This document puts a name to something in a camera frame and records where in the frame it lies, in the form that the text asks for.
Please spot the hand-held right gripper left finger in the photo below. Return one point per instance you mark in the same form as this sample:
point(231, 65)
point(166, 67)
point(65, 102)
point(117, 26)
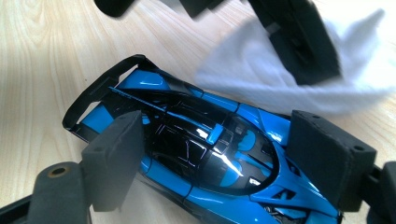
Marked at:
point(115, 161)

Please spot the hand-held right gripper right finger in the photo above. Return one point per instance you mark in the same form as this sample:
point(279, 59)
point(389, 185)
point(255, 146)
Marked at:
point(330, 158)

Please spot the white wet wipe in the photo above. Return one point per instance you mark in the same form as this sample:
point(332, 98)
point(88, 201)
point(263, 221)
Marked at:
point(249, 71)

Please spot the blue and black toy car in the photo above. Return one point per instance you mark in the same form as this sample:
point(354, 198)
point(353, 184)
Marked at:
point(199, 146)

